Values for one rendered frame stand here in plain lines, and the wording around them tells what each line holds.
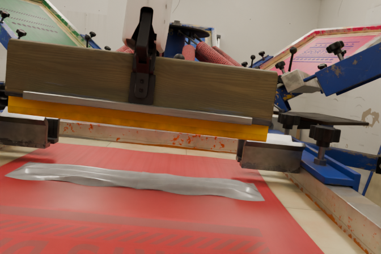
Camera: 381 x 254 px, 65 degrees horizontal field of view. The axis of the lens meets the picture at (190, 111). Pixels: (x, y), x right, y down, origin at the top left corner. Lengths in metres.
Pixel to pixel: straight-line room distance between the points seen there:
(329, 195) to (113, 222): 0.27
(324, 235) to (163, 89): 0.26
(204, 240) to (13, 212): 0.20
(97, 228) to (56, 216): 0.05
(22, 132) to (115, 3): 4.38
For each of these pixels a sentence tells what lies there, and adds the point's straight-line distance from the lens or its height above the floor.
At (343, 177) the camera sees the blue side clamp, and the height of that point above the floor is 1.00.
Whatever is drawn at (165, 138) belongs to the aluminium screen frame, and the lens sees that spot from 0.67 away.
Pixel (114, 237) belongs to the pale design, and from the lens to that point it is 0.32.
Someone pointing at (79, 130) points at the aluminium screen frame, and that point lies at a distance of 0.70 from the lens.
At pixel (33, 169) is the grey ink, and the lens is 0.49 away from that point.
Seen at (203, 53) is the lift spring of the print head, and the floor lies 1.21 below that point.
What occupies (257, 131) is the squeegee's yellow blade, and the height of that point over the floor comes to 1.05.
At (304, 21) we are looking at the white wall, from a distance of 5.06.
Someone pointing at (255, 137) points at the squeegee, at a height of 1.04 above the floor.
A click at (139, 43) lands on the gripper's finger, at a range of 0.36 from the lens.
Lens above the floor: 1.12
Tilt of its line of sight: 7 degrees down
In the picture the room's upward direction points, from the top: 6 degrees clockwise
